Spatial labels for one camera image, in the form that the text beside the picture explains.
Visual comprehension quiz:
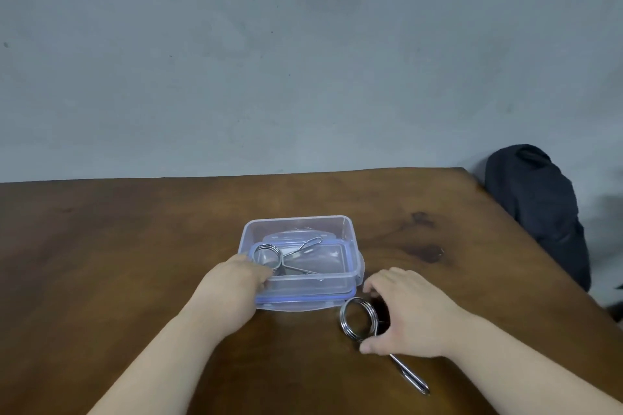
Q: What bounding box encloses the person's left hand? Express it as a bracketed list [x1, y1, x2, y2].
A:
[187, 253, 274, 339]

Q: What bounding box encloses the person's left forearm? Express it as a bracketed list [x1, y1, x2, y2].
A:
[87, 304, 230, 415]

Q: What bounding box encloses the metal spring clip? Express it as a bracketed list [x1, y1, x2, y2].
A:
[252, 236, 324, 280]
[340, 297, 431, 396]

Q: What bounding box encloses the dark fabric bag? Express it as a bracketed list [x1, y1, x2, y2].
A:
[484, 144, 592, 293]

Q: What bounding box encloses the clear plastic container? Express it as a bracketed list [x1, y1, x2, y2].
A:
[240, 216, 356, 304]

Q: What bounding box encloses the clear lid with blue seal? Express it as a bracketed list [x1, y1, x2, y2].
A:
[248, 231, 366, 314]

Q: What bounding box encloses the person's right hand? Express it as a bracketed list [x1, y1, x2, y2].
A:
[359, 267, 471, 358]

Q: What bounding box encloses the person's right forearm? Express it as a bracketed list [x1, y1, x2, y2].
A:
[445, 311, 623, 415]

